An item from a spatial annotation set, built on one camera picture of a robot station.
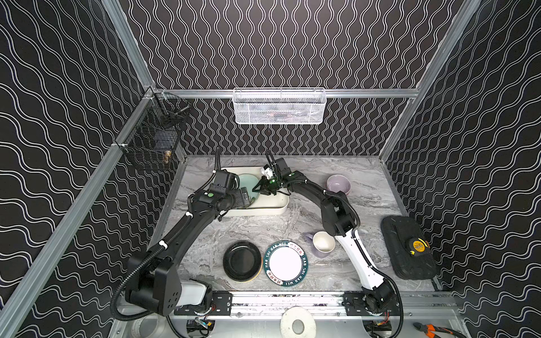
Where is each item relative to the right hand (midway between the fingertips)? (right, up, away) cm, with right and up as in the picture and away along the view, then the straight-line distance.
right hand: (254, 191), depth 101 cm
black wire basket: (-46, +23, -7) cm, 51 cm away
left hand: (-6, -1, -17) cm, 18 cm away
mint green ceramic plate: (-3, +5, -1) cm, 6 cm away
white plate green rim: (+14, -27, -17) cm, 35 cm away
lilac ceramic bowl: (+40, +4, +1) cm, 41 cm away
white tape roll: (+17, -41, -28) cm, 52 cm away
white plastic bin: (+6, -6, -5) cm, 10 cm away
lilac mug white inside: (+30, -21, -14) cm, 39 cm away
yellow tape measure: (+63, -19, -23) cm, 70 cm away
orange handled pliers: (+60, -44, -32) cm, 81 cm away
